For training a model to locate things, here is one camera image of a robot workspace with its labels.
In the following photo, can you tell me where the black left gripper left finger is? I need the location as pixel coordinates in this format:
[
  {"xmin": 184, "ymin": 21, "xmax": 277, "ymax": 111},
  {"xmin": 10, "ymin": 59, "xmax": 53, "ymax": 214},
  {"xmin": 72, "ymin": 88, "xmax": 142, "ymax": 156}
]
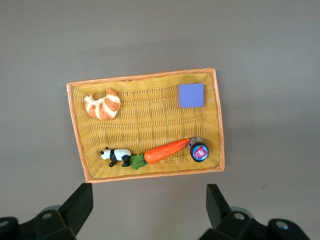
[{"xmin": 59, "ymin": 182, "xmax": 94, "ymax": 237}]

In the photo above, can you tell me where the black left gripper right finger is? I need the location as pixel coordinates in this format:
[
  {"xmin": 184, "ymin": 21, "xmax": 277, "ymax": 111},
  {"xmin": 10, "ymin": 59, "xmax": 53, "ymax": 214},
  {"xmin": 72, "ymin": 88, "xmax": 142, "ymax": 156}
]
[{"xmin": 206, "ymin": 183, "xmax": 235, "ymax": 230}]

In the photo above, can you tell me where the orange yellow wicker basket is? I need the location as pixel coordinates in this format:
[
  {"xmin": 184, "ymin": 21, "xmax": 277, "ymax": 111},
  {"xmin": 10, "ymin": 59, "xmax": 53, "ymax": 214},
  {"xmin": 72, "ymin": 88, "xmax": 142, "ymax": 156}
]
[{"xmin": 66, "ymin": 67, "xmax": 226, "ymax": 185}]

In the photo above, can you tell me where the small bottle pink blue lid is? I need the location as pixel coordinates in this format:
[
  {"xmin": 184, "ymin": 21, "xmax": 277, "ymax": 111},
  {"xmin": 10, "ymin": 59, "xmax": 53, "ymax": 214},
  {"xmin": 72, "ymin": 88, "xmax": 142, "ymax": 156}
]
[{"xmin": 186, "ymin": 136, "xmax": 210, "ymax": 163}]

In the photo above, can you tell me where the black white panda figure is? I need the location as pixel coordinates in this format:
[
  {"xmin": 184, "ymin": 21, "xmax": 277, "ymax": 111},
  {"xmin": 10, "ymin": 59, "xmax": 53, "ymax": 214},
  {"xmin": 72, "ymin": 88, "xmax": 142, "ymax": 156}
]
[{"xmin": 100, "ymin": 147, "xmax": 132, "ymax": 168}]

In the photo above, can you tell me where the orange toy carrot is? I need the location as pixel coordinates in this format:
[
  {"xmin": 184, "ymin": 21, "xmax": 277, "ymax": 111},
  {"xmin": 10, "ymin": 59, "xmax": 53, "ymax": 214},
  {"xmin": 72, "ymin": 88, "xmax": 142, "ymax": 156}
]
[{"xmin": 129, "ymin": 138, "xmax": 191, "ymax": 171}]

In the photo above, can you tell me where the toy croissant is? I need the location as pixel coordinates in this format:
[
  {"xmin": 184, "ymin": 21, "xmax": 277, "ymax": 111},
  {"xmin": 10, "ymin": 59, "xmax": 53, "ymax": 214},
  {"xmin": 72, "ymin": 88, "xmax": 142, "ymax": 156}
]
[{"xmin": 83, "ymin": 87, "xmax": 122, "ymax": 122}]

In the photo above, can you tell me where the purple cube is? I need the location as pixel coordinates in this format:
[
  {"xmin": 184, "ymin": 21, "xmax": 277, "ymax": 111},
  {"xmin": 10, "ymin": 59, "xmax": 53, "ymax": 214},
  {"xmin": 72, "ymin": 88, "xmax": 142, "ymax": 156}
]
[{"xmin": 177, "ymin": 83, "xmax": 206, "ymax": 109}]

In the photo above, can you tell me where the brown table cover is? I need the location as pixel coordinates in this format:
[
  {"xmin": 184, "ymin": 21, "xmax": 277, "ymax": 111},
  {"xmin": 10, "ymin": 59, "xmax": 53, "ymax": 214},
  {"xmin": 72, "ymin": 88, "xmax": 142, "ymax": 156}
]
[{"xmin": 0, "ymin": 0, "xmax": 320, "ymax": 240}]

